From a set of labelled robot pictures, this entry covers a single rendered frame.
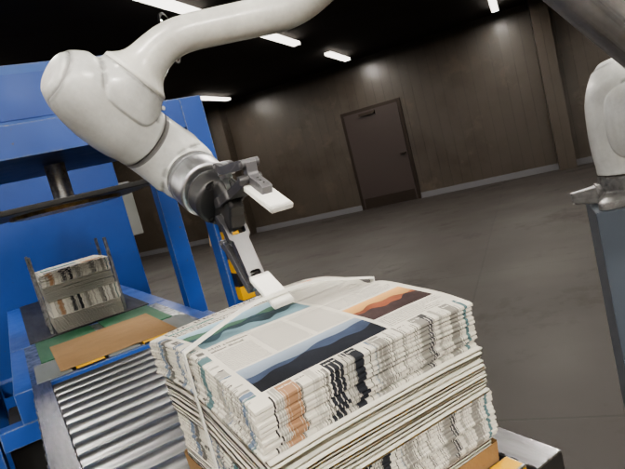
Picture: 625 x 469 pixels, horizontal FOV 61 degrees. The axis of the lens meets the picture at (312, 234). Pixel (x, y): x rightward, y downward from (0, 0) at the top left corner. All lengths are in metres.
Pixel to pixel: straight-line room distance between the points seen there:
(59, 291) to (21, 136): 0.90
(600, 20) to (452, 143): 10.60
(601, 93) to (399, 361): 0.74
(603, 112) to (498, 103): 10.26
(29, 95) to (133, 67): 1.15
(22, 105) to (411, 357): 1.58
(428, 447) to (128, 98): 0.59
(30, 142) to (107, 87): 1.02
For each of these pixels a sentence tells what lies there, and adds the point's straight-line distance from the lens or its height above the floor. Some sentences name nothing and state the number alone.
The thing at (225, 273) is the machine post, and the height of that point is 0.93.
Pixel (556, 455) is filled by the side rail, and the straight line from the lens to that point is 0.77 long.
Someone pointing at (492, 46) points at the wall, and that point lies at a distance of 11.48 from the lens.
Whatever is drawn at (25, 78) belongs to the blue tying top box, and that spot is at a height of 1.70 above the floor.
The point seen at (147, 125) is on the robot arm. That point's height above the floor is 1.33.
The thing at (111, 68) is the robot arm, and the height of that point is 1.41.
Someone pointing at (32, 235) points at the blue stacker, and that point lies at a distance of 4.09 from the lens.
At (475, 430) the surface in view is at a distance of 0.68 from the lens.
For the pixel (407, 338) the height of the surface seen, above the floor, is 1.02.
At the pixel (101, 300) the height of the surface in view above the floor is 0.88.
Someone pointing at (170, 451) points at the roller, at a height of 0.79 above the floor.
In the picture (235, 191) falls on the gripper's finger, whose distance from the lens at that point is 0.70.
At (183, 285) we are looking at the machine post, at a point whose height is 0.84.
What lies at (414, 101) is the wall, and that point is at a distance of 11.59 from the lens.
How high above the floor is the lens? 1.21
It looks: 7 degrees down
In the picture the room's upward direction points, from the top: 14 degrees counter-clockwise
